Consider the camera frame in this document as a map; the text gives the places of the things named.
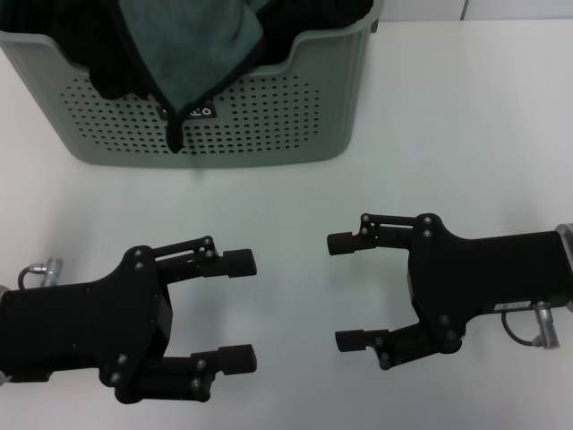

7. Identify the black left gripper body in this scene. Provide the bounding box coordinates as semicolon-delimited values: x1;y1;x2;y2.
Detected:
0;245;175;405

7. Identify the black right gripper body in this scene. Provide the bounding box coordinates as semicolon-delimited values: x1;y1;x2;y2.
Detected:
406;212;573;356

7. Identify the green perforated plastic storage box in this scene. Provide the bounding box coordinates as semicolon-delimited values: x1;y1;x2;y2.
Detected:
0;0;386;170

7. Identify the black cloth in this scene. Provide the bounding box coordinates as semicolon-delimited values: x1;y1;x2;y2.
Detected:
0;0;376;102

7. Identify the silver plug left gripper cable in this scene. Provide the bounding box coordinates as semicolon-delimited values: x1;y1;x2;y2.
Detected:
17;255;69;290

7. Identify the silver plug gripper cable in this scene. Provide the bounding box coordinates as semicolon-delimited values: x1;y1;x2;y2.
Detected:
500;301;561;350
17;255;69;290

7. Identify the silver plug right gripper cable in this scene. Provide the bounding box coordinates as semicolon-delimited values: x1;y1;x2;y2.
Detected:
500;301;561;350

